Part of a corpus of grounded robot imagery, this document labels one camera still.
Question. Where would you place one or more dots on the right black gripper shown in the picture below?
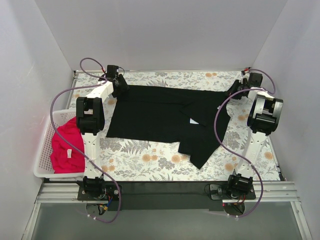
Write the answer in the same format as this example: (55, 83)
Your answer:
(233, 89)

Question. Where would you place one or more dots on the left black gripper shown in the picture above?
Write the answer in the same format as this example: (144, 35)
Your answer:
(122, 86)

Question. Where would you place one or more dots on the black t shirt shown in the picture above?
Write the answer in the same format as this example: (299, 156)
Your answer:
(169, 115)

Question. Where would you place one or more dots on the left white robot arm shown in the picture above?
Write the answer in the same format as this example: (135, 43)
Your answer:
(90, 120)

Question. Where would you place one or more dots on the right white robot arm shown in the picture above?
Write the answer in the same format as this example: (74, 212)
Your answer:
(263, 119)

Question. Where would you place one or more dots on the floral table cloth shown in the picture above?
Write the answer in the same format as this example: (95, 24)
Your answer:
(136, 160)

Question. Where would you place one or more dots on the red t shirt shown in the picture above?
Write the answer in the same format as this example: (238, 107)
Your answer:
(67, 146)

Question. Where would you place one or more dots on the white plastic laundry basket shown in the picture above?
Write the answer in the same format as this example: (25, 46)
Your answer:
(43, 165)

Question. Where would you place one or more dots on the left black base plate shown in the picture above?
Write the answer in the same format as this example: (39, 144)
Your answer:
(106, 202)

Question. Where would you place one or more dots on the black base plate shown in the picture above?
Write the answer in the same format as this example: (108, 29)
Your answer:
(106, 202)
(226, 201)

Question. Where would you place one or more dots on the aluminium frame rail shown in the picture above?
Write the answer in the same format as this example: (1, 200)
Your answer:
(70, 192)

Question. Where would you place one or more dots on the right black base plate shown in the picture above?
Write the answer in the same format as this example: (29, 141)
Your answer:
(226, 201)

